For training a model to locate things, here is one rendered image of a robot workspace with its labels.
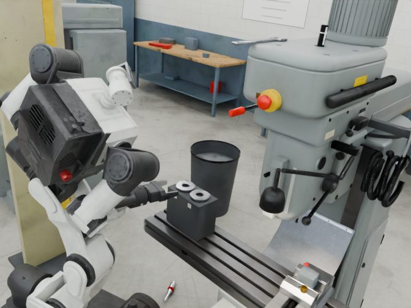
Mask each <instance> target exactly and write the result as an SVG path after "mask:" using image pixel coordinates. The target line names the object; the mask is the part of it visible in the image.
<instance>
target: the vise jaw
mask: <svg viewBox="0 0 411 308"><path fill-rule="evenodd" d="M302 285H305V284H303V283H302V282H300V281H299V280H297V279H295V278H293V277H292V276H290V275H288V276H287V277H286V278H285V279H284V280H283V282H282V283H281V285H280V289H279V291H280V292H281V293H283V294H285V295H286V296H288V297H290V298H291V299H293V300H294V301H296V302H298V303H299V304H301V305H302V306H304V307H306V308H312V306H313V305H314V304H315V303H316V301H317V299H318V296H319V292H317V291H315V290H314V289H312V288H310V287H309V286H307V285H305V286H307V287H308V289H307V292H306V293H302V292H301V291H300V289H301V286H302Z"/></svg>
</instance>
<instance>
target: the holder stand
mask: <svg viewBox="0 0 411 308"><path fill-rule="evenodd" d="M173 191H178V192H179V195H178V196H176V197H173V198H171V199H168V200H167V210H166V219H167V220H168V221H169V222H171V223H172V224H173V225H175V226H176V227H177V228H178V229H180V230H181V231H182V232H183V233H185V234H186V235H188V236H189V237H190V238H191V239H193V240H194V241H199V240H200V239H202V238H204V237H206V236H208V235H210V234H211V233H213V232H214V231H215V221H216V215H217V205H218V199H217V198H216V197H214V196H212V195H211V194H209V193H208V192H207V191H205V190H203V189H201V188H200V187H198V186H196V185H195V184H194V183H192V182H190V181H188V180H184V181H180V182H178V183H176V184H174V185H171V186H169V187H168V192H173Z"/></svg>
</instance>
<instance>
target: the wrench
mask: <svg viewBox="0 0 411 308"><path fill-rule="evenodd" d="M276 41H277V42H286V41H287V38H278V37H270V38H263V39H257V40H244V41H236V42H232V44H233V45H247V44H254V43H265V42H276Z"/></svg>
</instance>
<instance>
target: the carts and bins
mask: <svg viewBox="0 0 411 308"><path fill-rule="evenodd" d="M190 149H191V150H190V152H191V182H192V183H194V184H195V185H196V186H198V187H200V188H201V189H203V190H205V191H207V192H208V193H209V194H211V195H212V196H214V197H216V198H217V199H218V205H217V215H216V218H219V217H221V216H224V215H225V214H226V213H227V212H228V209H229V203H230V199H231V194H232V189H233V185H234V180H235V175H236V171H237V165H238V162H239V158H240V154H241V152H240V150H239V148H237V147H236V146H234V145H232V144H230V143H228V142H223V141H216V140H205V141H199V142H196V143H194V144H193V145H191V147H190Z"/></svg>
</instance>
